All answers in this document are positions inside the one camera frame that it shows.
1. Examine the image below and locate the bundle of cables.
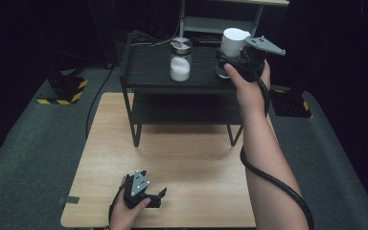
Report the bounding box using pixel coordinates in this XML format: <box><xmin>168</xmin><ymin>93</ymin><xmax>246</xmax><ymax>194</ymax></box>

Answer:
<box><xmin>128</xmin><ymin>30</ymin><xmax>181</xmax><ymax>47</ymax></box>

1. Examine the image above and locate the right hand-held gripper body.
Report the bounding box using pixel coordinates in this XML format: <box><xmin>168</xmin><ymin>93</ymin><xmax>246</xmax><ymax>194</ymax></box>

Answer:
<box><xmin>233</xmin><ymin>35</ymin><xmax>287</xmax><ymax>83</ymax></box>

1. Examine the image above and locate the person's left hand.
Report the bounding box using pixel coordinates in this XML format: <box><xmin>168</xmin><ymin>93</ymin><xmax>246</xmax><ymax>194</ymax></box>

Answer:
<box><xmin>108</xmin><ymin>176</ymin><xmax>152</xmax><ymax>230</ymax></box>

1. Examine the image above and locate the black two-tier shelf rack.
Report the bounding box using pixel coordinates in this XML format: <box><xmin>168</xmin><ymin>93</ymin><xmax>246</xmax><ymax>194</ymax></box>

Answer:
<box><xmin>119</xmin><ymin>34</ymin><xmax>266</xmax><ymax>148</ymax></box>

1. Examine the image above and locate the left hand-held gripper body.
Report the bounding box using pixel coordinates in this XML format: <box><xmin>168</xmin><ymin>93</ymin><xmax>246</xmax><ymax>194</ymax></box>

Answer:
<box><xmin>123</xmin><ymin>170</ymin><xmax>163</xmax><ymax>211</ymax></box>

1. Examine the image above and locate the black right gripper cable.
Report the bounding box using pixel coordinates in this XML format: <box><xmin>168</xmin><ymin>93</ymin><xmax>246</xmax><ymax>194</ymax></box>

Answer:
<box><xmin>239</xmin><ymin>75</ymin><xmax>315</xmax><ymax>230</ymax></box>

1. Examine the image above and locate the person's right hand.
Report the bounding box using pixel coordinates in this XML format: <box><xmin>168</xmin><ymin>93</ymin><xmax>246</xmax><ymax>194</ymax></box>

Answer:
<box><xmin>222</xmin><ymin>60</ymin><xmax>272</xmax><ymax>118</ymax></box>

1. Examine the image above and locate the jar with white lid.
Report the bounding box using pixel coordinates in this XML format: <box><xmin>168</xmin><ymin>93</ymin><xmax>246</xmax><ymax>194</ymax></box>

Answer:
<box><xmin>215</xmin><ymin>27</ymin><xmax>252</xmax><ymax>80</ymax></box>

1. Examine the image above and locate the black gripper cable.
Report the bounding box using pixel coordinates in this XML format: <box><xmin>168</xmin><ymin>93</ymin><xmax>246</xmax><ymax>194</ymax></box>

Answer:
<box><xmin>239</xmin><ymin>75</ymin><xmax>315</xmax><ymax>230</ymax></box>
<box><xmin>107</xmin><ymin>183</ymin><xmax>127</xmax><ymax>226</ymax></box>

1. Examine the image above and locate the grey tape strip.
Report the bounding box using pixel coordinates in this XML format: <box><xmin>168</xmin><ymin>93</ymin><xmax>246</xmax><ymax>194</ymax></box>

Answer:
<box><xmin>57</xmin><ymin>195</ymin><xmax>81</xmax><ymax>205</ymax></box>

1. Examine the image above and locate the yellow-black striped stand base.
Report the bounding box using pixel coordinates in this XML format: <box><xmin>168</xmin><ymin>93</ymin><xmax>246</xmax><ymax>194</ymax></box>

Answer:
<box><xmin>36</xmin><ymin>75</ymin><xmax>89</xmax><ymax>105</ymax></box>
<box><xmin>267</xmin><ymin>89</ymin><xmax>313</xmax><ymax>119</ymax></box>

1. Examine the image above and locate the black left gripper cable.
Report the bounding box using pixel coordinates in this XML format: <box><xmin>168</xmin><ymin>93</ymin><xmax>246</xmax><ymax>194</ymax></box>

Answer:
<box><xmin>107</xmin><ymin>183</ymin><xmax>127</xmax><ymax>226</ymax></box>

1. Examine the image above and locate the thin black floor cable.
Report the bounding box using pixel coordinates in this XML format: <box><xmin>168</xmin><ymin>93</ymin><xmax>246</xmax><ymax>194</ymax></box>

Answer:
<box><xmin>85</xmin><ymin>65</ymin><xmax>114</xmax><ymax>140</ymax></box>

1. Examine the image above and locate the glass jar with metal lid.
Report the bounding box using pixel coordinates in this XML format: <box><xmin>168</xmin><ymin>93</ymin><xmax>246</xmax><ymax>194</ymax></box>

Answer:
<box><xmin>169</xmin><ymin>36</ymin><xmax>194</xmax><ymax>82</ymax></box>

